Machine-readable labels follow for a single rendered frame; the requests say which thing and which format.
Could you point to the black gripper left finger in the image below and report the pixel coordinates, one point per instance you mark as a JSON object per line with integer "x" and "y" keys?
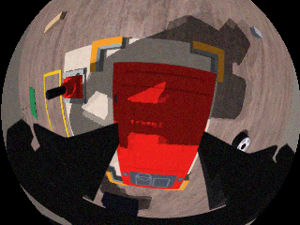
{"x": 86, "y": 157}

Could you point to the tan flat bar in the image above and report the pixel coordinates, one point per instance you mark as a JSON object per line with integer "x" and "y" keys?
{"x": 59, "y": 18}

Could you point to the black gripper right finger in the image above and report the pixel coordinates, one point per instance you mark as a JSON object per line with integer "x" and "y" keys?
{"x": 225, "y": 168}

